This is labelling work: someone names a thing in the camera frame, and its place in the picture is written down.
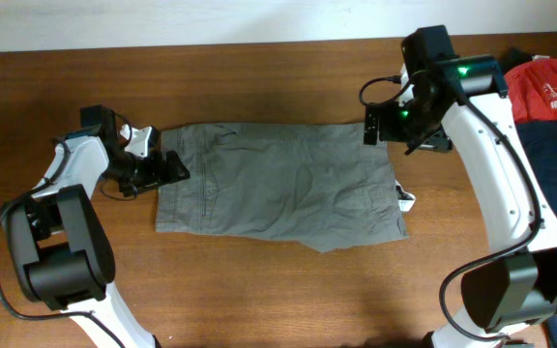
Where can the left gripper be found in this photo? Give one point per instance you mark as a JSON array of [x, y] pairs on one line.
[[156, 174]]

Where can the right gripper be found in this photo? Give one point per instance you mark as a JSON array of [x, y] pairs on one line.
[[435, 140]]

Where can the grey shorts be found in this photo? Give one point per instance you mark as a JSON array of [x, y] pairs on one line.
[[318, 185]]

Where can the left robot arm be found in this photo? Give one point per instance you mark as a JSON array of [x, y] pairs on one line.
[[59, 249]]

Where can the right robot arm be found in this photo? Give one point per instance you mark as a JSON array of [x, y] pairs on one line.
[[450, 102]]

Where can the black garment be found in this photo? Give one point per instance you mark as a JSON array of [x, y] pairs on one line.
[[513, 57]]

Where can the red garment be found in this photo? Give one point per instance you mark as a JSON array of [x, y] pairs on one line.
[[533, 91]]

